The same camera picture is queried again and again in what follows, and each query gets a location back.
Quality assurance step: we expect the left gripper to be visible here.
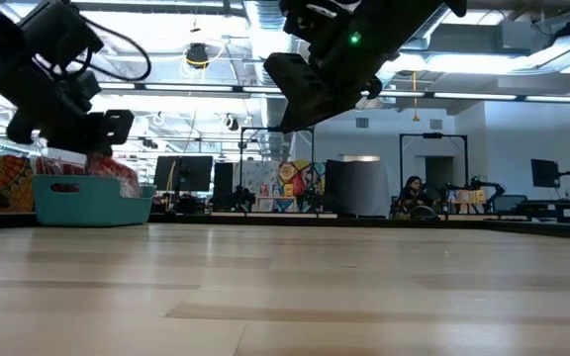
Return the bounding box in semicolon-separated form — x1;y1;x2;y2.
5;68;136;155

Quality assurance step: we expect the colourful wall painting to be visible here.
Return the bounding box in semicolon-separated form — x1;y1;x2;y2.
277;160;327;213

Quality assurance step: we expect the black table frame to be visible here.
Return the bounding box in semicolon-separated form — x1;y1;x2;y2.
0;210;570;242

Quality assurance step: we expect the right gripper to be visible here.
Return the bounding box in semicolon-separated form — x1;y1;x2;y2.
263;48;383;134

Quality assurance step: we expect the black monitor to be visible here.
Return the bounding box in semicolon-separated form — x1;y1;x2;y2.
153;155;215;193

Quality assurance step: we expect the teal plastic basket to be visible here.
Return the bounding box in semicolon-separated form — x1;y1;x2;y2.
31;174;157;228

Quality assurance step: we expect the small wooden table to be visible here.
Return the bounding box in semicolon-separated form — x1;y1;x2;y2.
253;195;299;214

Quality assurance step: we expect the grey partition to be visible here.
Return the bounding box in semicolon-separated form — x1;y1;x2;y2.
324;156;393;218

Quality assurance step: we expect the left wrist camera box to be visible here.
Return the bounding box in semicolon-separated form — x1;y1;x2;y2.
17;0;106;65

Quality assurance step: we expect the black monitor on arm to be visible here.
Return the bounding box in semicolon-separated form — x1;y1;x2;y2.
530;158;562;189

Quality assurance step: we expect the black ceiling device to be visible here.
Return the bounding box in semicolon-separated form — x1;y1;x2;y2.
184;42;211;70

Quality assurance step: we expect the sitting person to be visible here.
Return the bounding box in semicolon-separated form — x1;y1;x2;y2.
397;175;437;219

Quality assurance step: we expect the black camera cable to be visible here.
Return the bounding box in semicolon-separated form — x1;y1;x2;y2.
79;14;152;83

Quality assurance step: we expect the colourful tapestry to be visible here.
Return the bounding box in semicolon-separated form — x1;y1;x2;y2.
0;155;37;214

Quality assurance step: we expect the black speaker panel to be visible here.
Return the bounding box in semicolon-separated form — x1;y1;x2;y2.
214;161;235;212

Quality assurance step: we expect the black desk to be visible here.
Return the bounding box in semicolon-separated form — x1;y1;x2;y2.
516;199;570;224

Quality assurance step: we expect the silver ventilation duct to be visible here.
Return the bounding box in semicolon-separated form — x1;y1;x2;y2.
242;0;300;130

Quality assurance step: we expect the black frame stand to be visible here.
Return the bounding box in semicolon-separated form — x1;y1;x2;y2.
238;127;316;214
398;132;469;219

